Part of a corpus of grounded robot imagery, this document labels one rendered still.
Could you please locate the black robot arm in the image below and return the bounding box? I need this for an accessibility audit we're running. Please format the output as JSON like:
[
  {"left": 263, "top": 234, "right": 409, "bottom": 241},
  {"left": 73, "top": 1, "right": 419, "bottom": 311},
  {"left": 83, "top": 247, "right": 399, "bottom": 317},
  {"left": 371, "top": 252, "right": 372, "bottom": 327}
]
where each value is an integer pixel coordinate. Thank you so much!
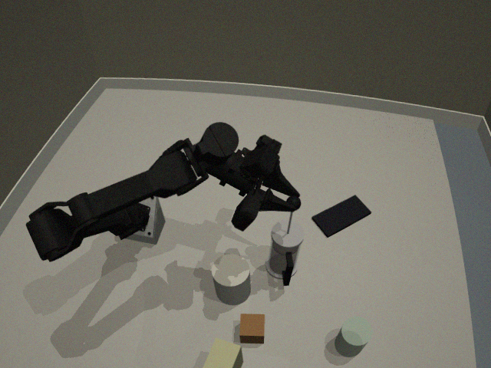
[{"left": 26, "top": 122, "right": 280, "bottom": 261}]

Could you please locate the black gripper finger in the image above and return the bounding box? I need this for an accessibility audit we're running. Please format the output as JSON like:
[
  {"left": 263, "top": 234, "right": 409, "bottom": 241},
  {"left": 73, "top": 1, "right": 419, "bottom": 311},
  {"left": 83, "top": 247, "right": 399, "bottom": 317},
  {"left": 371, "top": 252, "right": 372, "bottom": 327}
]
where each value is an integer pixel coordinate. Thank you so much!
[
  {"left": 262, "top": 160, "right": 300, "bottom": 197},
  {"left": 259, "top": 188, "right": 296, "bottom": 212}
]

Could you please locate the glass french press with black knob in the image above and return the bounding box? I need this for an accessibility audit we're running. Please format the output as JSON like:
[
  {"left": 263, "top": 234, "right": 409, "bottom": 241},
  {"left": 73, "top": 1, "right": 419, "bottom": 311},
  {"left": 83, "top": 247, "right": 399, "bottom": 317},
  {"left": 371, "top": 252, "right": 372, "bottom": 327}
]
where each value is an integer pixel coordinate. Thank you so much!
[{"left": 265, "top": 195, "right": 305, "bottom": 286}]

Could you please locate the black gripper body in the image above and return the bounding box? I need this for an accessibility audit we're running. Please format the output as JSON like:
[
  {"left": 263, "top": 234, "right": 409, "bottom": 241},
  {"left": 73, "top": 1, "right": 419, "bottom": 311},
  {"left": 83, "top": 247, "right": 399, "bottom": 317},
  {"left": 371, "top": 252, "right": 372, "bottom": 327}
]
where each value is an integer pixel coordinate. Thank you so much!
[{"left": 216, "top": 149, "right": 272, "bottom": 232}]

